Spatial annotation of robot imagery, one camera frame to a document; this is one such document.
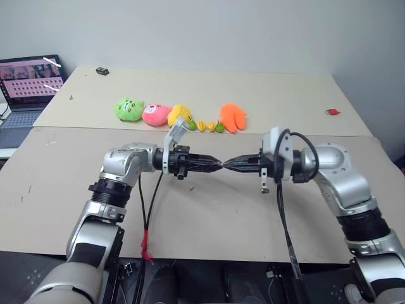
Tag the pink plush toy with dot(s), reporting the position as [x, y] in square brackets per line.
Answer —
[155, 115]

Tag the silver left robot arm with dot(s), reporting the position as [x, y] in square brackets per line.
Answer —
[121, 161]

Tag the open grey laptop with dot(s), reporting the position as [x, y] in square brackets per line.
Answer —
[28, 82]

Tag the orange plush toy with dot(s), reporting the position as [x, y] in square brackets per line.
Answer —
[232, 116]

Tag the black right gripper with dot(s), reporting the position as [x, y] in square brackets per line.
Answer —
[271, 168]

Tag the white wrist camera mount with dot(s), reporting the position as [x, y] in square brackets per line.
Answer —
[272, 142]
[174, 133]

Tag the small green toy fruit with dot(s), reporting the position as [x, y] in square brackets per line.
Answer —
[192, 125]

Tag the white silver-tipped gripper peg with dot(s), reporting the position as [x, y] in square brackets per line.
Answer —
[264, 185]

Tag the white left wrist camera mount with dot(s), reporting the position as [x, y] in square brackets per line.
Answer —
[174, 133]

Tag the small black box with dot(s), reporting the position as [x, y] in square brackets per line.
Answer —
[102, 71]

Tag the beige cardboard sheet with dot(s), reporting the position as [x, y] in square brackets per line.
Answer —
[253, 92]
[205, 215]

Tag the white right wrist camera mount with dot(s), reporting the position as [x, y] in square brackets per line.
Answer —
[272, 142]

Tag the small red object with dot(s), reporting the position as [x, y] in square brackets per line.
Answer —
[332, 111]

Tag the green plush toy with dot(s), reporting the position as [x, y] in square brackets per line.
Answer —
[128, 110]

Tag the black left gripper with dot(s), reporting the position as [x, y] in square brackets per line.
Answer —
[177, 160]

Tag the small green pear toy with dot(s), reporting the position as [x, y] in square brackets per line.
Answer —
[220, 127]

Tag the yellow banana plush toy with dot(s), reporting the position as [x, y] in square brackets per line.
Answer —
[178, 113]

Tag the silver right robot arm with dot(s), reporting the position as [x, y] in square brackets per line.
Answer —
[345, 187]

